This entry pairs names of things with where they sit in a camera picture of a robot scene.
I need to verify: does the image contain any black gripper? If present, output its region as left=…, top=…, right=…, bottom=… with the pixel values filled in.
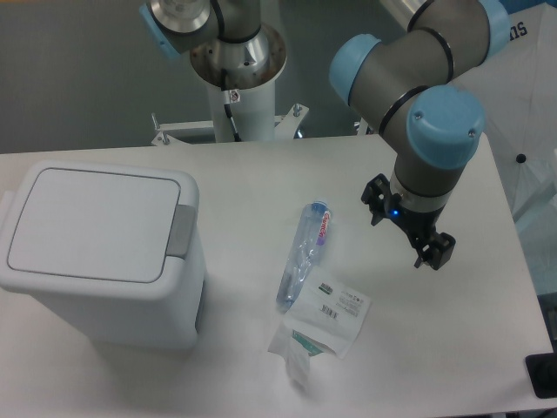
left=361, top=174, right=456, bottom=271

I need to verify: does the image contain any white plastic trash can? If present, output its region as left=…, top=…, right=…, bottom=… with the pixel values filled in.
left=1, top=160, right=206, bottom=350

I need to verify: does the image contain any white trash can lid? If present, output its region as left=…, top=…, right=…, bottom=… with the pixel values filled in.
left=2, top=167, right=180, bottom=284

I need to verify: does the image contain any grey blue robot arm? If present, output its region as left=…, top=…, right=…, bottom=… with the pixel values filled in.
left=139, top=1, right=511, bottom=269

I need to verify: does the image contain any crushed clear plastic bottle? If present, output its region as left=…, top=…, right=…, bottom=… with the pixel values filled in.
left=276, top=200, right=332, bottom=313

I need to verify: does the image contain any white plastic packaging bag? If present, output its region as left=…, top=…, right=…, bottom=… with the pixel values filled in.
left=268, top=266, right=372, bottom=388

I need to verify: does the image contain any white umbrella with lettering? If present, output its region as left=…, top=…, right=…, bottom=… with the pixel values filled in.
left=453, top=1, right=556, bottom=218

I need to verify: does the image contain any black device at table edge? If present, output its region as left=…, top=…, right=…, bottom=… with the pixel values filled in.
left=525, top=353, right=556, bottom=399

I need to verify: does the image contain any white metal base frame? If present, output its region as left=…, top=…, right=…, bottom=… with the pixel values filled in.
left=151, top=103, right=312, bottom=146

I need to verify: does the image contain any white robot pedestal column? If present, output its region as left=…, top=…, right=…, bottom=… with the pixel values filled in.
left=189, top=24, right=288, bottom=143

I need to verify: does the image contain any black cable on pedestal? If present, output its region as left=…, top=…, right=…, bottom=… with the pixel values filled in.
left=219, top=68, right=243, bottom=143

